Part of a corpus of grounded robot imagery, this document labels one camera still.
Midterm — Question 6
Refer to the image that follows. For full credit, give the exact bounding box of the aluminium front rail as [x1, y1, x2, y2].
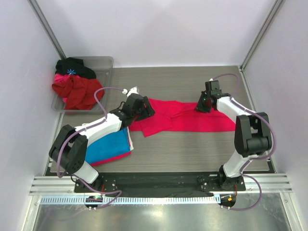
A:
[29, 173, 293, 195]

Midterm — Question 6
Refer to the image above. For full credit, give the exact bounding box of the pink t-shirt in bin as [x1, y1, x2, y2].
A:
[52, 74, 74, 103]

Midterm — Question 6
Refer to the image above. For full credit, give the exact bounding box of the grey plastic bin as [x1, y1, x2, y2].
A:
[51, 56, 114, 115]

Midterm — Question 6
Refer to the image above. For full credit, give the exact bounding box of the black t-shirt with blue print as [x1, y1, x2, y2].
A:
[55, 57, 96, 79]

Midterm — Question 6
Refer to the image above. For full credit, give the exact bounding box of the crimson pink t-shirt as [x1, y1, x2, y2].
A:
[129, 99, 235, 137]

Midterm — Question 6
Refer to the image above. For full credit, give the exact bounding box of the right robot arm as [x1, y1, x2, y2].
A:
[196, 80, 272, 191]

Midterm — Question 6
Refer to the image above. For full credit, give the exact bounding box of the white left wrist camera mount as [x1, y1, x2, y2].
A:
[122, 87, 139, 97]

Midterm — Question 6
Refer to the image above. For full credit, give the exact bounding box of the aluminium frame post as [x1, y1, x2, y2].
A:
[27, 0, 66, 59]
[240, 0, 285, 72]

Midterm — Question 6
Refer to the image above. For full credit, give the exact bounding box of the slotted white cable duct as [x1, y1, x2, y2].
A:
[40, 194, 220, 205]

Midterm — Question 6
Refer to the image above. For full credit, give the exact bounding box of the right aluminium frame post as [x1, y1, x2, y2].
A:
[240, 0, 285, 72]

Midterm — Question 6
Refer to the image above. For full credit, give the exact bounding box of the folded blue t-shirt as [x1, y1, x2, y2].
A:
[85, 127, 132, 166]

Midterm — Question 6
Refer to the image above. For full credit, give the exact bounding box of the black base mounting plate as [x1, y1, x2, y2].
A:
[74, 172, 246, 194]

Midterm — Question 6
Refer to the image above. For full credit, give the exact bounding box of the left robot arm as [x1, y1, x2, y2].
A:
[49, 93, 155, 192]

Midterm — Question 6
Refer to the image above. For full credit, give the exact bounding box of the dark red t-shirt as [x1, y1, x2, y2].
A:
[51, 75, 102, 110]

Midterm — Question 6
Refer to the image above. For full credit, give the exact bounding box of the left aluminium frame post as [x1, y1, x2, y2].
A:
[27, 0, 66, 59]

